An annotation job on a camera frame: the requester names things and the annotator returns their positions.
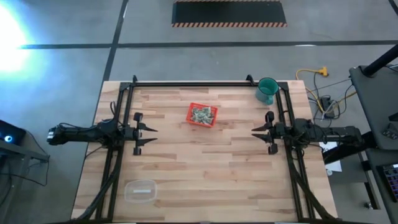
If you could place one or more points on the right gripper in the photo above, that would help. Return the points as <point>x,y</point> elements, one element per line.
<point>278,132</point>

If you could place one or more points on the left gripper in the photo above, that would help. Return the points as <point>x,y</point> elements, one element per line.
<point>132,133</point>

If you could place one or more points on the green white sachet packet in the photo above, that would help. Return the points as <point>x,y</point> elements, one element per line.
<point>203,119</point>
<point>195,112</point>
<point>196,119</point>
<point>211,120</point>
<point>203,110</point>
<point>211,112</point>

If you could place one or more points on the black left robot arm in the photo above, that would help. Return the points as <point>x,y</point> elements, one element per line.
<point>81,133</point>

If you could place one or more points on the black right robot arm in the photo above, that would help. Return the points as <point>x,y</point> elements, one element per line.
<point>326,135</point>

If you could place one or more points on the teal mug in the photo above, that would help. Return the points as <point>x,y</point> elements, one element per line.
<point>267,93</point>

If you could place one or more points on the clear plastic container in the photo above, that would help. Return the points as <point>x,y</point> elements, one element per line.
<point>133,196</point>

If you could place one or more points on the orange plastic basket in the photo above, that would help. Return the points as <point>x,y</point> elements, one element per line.
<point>203,105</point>

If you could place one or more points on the white paper sheet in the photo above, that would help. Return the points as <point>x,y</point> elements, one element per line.
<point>329,147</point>

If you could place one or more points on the black power strip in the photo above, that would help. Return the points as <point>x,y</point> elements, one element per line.
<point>327,105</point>

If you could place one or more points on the black table crossbar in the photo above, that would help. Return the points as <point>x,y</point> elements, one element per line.
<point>370,143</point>

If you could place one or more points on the black side table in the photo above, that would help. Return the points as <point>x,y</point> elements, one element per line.
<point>373,102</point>

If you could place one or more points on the black hazard striped floor mat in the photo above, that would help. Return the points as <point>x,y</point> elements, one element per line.
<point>228,12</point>

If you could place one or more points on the small black controller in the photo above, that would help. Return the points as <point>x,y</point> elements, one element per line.
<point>390,132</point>

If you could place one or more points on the black equipment stand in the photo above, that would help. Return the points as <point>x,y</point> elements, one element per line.
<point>18,152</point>

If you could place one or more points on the black box with blue light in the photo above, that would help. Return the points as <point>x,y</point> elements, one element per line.
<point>12,133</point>

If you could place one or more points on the keyboard with coloured keys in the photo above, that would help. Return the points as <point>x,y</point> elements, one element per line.
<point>391,182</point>

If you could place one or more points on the black diagonal pole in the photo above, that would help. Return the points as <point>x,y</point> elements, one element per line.
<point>382,59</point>

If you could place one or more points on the black aluminium table frame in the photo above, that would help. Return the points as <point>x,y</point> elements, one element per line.
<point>186,84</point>

